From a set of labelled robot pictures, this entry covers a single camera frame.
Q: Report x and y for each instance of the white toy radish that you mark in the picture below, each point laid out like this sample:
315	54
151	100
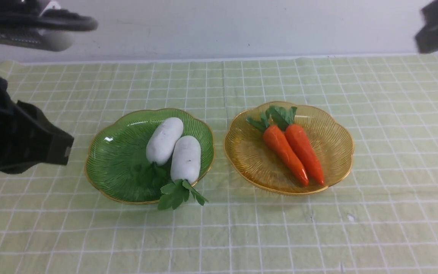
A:
160	147
185	170

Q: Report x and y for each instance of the green ribbed glass plate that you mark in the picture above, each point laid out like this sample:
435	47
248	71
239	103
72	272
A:
116	163

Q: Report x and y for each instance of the amber ribbed glass plate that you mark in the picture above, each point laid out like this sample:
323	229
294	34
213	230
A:
257	164

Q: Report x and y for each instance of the green checked tablecloth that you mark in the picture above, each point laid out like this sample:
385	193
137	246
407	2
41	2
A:
381	219

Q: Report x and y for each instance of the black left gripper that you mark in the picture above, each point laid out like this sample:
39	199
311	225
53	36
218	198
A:
38	140

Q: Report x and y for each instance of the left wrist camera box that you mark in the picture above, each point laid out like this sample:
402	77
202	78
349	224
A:
40	24

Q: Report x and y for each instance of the orange toy carrot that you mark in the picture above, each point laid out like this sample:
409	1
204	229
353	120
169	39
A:
300	145
275	139

